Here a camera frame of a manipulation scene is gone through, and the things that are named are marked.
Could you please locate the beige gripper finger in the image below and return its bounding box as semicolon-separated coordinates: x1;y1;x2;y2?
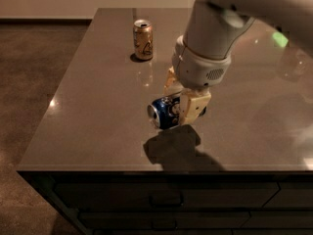
163;67;183;96
179;89;211;125

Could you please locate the gold soda can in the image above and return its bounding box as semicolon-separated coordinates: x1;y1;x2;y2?
133;19;154;61

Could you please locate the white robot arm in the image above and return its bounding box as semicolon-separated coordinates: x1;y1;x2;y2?
164;0;313;125

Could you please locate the dark cabinet with drawers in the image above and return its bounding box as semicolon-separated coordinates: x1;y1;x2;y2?
20;170;313;235

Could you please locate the blue pepsi can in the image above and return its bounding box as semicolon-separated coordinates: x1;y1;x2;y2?
146;95;207;131

